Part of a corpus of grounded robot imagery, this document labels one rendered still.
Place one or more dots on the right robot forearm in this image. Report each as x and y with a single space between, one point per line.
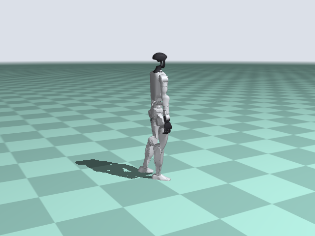
165 104

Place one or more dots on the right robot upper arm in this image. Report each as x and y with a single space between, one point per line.
163 79

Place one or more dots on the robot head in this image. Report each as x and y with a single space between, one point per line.
159 57

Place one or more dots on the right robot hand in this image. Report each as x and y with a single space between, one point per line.
167 126

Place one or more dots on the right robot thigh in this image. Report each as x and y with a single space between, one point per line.
162 137

